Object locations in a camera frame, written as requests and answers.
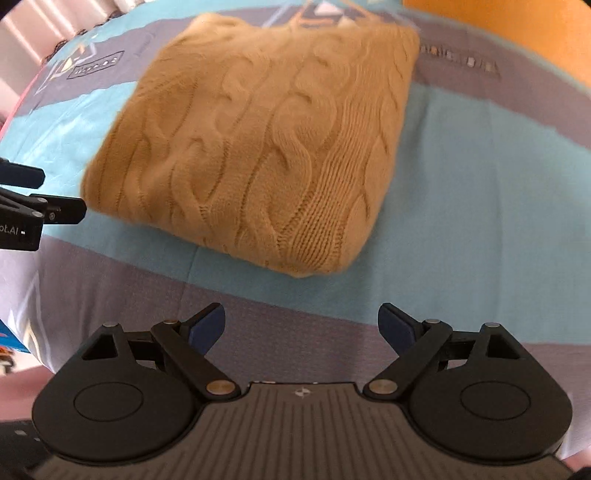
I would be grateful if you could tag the orange headboard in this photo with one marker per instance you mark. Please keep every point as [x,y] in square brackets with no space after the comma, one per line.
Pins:
[517,32]

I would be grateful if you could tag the blue plastic crate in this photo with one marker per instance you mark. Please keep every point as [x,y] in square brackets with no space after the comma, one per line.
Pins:
[7,337]

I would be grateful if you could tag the white pink lace curtain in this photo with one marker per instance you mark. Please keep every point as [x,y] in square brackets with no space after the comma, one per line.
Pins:
[27,32]

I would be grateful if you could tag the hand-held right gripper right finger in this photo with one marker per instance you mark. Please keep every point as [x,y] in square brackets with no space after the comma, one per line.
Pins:
[395,327]

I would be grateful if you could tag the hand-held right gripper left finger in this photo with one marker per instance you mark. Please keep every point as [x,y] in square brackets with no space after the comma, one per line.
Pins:
[207,327]

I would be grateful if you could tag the blue grey patterned bed sheet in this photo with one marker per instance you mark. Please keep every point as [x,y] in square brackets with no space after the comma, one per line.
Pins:
[461,207]

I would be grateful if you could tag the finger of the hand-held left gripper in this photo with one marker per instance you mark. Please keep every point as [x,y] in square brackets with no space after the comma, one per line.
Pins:
[23,174]
[62,210]

